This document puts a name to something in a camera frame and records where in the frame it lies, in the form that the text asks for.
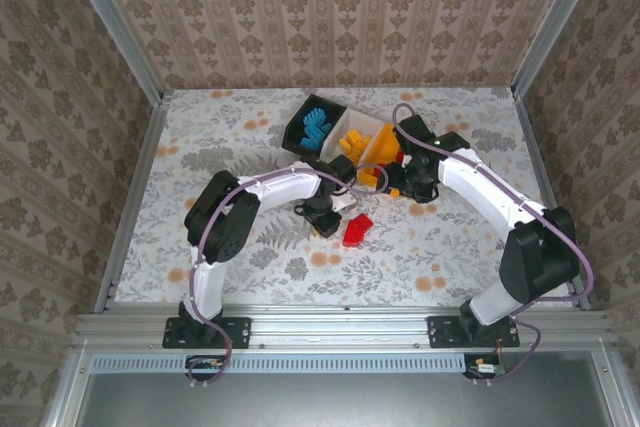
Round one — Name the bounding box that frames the aluminium side rail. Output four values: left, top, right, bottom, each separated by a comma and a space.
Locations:
512, 91, 592, 312
94, 91, 174, 313

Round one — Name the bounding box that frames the white plastic container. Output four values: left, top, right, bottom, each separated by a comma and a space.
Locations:
321, 106, 384, 164

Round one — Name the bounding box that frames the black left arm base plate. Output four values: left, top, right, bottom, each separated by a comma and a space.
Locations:
162, 316, 251, 350

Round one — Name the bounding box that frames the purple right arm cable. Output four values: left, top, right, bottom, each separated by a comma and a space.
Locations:
391, 103, 596, 388

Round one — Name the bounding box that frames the small connector board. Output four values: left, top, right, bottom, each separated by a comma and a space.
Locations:
463, 352, 504, 381
185, 354, 226, 381

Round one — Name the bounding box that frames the orange plastic container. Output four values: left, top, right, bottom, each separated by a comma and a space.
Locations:
366, 121, 402, 169

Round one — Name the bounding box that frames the aluminium mounting rail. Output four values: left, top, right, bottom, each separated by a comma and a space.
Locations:
72, 304, 614, 348

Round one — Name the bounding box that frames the black plastic container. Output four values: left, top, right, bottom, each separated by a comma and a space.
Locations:
281, 93, 350, 157

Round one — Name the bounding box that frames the aluminium frame post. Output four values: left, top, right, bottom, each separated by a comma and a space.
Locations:
512, 0, 609, 98
57, 0, 166, 103

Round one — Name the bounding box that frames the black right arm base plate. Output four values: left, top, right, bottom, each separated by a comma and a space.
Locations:
427, 315, 520, 348

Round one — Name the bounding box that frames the grey slotted cable duct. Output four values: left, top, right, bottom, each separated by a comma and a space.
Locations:
92, 352, 469, 374

